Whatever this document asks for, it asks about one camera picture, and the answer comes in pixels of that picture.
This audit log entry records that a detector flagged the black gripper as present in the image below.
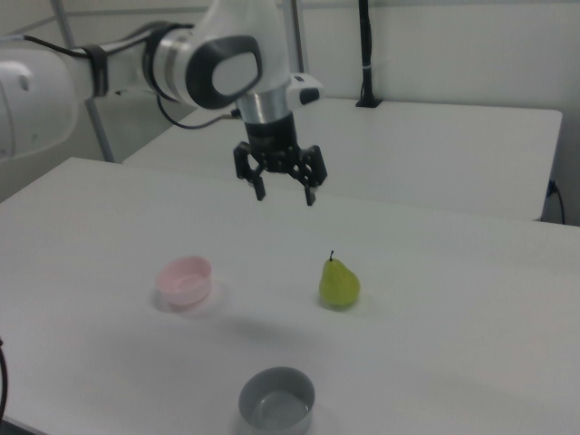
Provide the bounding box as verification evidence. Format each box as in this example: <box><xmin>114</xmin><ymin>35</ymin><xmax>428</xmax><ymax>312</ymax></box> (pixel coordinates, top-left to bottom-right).
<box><xmin>232</xmin><ymin>112</ymin><xmax>329</xmax><ymax>208</ymax></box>

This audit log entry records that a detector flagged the green pear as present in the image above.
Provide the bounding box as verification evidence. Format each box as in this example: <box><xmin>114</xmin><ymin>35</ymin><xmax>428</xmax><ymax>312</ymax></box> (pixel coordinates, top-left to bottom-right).
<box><xmin>318</xmin><ymin>249</ymin><xmax>363</xmax><ymax>312</ymax></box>

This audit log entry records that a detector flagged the pink plastic bowl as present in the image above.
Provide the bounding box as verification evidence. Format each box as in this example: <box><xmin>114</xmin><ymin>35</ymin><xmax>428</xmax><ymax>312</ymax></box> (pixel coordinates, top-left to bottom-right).
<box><xmin>154</xmin><ymin>255</ymin><xmax>215</xmax><ymax>308</ymax></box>

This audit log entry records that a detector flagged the grey bowl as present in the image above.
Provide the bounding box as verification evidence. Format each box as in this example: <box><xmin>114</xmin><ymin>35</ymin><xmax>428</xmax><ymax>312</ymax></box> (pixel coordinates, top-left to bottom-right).
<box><xmin>238</xmin><ymin>366</ymin><xmax>317</xmax><ymax>435</ymax></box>

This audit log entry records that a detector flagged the black pole with base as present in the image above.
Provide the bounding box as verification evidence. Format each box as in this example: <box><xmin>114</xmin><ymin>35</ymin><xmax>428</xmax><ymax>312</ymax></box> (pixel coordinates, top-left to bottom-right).
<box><xmin>354</xmin><ymin>0</ymin><xmax>382</xmax><ymax>109</ymax></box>

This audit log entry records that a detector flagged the white side table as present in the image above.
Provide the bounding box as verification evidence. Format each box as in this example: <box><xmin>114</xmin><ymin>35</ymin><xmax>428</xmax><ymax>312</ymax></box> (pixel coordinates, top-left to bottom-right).
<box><xmin>121</xmin><ymin>96</ymin><xmax>564</xmax><ymax>222</ymax></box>

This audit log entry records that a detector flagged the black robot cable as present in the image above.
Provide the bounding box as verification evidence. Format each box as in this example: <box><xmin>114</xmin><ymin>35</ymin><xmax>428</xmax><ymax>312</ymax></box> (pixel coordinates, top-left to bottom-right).
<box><xmin>155</xmin><ymin>92</ymin><xmax>242</xmax><ymax>131</ymax></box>

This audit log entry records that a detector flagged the grey partition post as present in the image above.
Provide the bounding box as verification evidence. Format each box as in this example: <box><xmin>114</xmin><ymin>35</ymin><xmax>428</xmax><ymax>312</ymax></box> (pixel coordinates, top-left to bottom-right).
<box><xmin>282</xmin><ymin>0</ymin><xmax>314</xmax><ymax>78</ymax></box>

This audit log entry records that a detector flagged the aluminium frame post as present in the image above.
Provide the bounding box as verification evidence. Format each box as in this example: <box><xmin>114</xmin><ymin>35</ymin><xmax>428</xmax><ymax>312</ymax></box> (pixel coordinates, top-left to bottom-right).
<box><xmin>51</xmin><ymin>0</ymin><xmax>115</xmax><ymax>163</ymax></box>

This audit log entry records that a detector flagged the black power cable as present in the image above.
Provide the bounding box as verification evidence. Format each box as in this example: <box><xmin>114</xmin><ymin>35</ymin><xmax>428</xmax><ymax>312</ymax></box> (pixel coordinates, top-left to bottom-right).
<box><xmin>547</xmin><ymin>179</ymin><xmax>566</xmax><ymax>225</ymax></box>

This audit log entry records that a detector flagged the thin black cable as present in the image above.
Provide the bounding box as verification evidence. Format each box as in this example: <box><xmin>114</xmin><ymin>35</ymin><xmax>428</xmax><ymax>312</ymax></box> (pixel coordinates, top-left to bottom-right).
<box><xmin>0</xmin><ymin>336</ymin><xmax>11</xmax><ymax>419</ymax></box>

